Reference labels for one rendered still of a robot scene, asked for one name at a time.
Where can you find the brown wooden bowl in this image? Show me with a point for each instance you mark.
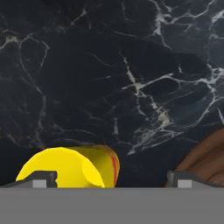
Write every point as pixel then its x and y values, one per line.
pixel 207 160

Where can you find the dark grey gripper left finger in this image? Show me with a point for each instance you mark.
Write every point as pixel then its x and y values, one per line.
pixel 43 178

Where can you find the yellow cup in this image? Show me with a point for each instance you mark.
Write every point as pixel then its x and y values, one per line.
pixel 73 166

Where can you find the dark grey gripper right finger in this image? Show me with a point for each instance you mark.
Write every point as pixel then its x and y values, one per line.
pixel 182 178

